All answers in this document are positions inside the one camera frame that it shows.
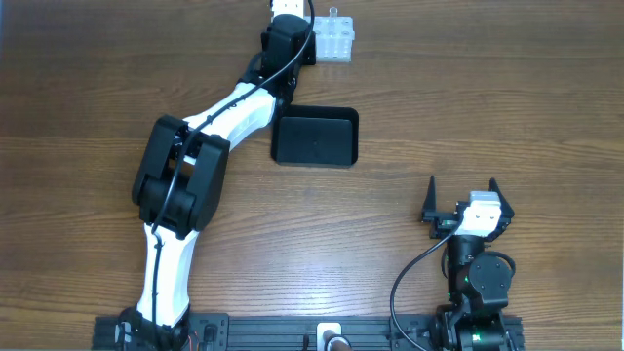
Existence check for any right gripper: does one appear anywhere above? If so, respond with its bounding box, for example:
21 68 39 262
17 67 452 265
421 175 516 240

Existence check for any black tray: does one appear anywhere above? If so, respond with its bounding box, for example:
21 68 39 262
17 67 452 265
270 104 361 169

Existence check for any white test tube rack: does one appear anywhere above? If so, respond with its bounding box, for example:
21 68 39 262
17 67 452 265
305 16 356 63

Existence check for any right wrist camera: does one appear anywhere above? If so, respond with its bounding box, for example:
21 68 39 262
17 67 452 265
457 190 503 239

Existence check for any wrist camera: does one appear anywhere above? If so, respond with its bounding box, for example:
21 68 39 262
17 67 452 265
457 190 503 239
270 0 307 17

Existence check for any mounting rail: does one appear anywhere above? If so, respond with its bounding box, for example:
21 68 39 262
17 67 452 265
92 312 526 351

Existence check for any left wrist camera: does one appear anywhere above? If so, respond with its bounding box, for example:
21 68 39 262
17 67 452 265
270 0 307 17

